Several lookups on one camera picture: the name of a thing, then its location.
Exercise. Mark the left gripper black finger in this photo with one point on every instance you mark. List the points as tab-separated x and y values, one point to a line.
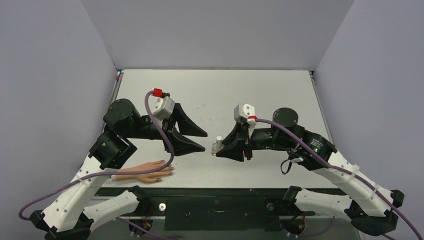
183	145
185	125

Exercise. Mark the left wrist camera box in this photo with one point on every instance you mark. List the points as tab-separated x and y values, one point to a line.
164	104

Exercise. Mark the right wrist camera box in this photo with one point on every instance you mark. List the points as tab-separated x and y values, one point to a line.
245	114

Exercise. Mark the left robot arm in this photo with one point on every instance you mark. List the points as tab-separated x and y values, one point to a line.
70	217

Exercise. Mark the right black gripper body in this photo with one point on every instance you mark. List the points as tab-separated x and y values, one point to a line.
247	139

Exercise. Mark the clear nail polish bottle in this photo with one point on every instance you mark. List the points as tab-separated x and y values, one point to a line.
217	146

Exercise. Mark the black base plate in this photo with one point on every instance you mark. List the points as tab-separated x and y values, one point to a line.
218	209

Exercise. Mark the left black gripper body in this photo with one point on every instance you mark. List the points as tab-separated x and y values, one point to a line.
149	129

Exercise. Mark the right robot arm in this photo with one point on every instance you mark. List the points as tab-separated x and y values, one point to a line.
367	206

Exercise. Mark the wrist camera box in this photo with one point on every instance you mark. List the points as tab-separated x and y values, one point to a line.
164	104
245	114

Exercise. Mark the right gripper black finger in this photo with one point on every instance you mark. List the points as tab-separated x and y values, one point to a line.
236	137
233	149

